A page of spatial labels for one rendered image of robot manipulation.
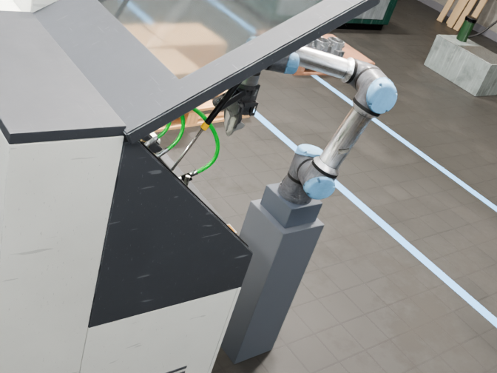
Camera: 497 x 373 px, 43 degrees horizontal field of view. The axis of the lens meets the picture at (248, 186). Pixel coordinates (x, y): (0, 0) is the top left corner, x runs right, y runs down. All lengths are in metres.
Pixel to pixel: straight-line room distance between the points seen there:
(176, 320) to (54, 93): 0.92
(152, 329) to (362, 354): 1.55
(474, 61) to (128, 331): 6.46
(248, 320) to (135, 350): 0.83
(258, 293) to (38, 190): 1.45
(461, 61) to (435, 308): 4.57
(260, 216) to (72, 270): 1.10
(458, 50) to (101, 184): 6.79
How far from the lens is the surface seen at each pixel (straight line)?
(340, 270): 3.90
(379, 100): 2.29
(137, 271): 1.91
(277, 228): 2.59
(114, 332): 2.07
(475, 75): 7.95
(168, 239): 1.88
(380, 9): 8.91
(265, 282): 2.73
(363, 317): 3.65
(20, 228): 1.62
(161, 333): 2.20
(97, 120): 1.55
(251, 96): 2.20
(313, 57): 2.31
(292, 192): 2.58
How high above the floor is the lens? 2.24
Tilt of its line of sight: 31 degrees down
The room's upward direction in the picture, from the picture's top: 18 degrees clockwise
